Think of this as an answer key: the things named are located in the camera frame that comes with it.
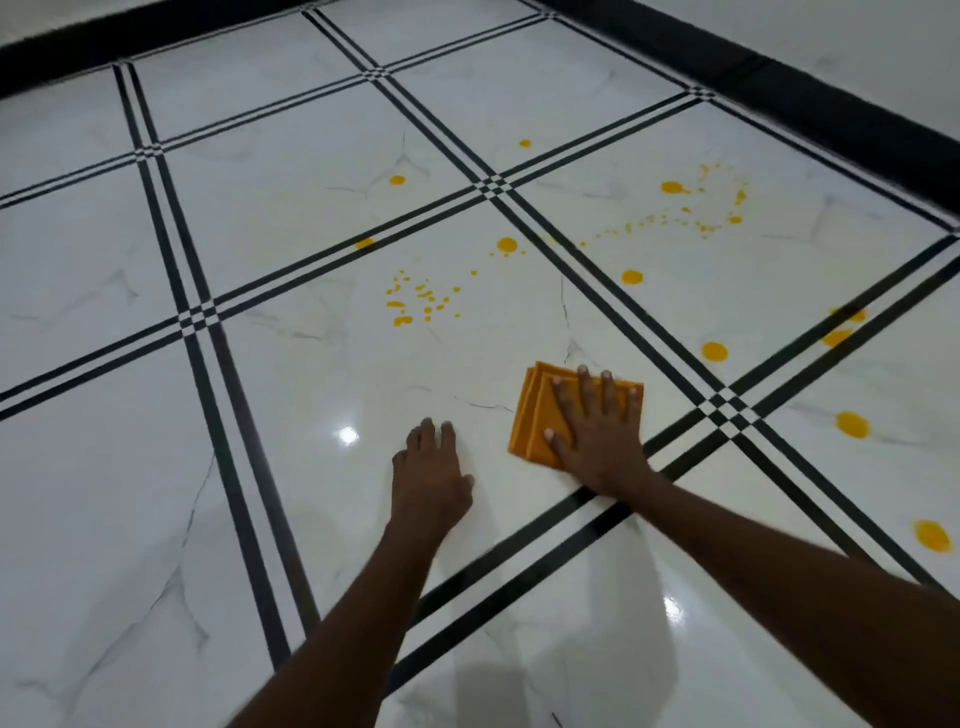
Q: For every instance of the person's right hand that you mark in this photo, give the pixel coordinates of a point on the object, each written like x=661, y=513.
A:
x=607, y=457

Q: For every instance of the person's left hand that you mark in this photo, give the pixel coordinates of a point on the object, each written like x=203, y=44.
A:
x=427, y=495

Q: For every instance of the orange cleaning cloth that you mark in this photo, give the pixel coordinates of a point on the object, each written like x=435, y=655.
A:
x=536, y=420

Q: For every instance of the yellow liquid spill drops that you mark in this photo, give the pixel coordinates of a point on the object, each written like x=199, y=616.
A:
x=853, y=424

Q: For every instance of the person's right forearm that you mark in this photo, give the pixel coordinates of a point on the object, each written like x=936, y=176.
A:
x=810, y=592

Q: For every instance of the person's left forearm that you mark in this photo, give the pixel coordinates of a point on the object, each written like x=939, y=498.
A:
x=352, y=645

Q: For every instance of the white tiled floor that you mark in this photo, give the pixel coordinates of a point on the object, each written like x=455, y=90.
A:
x=97, y=450

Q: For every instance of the black baseboard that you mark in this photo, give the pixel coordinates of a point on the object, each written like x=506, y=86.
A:
x=825, y=120

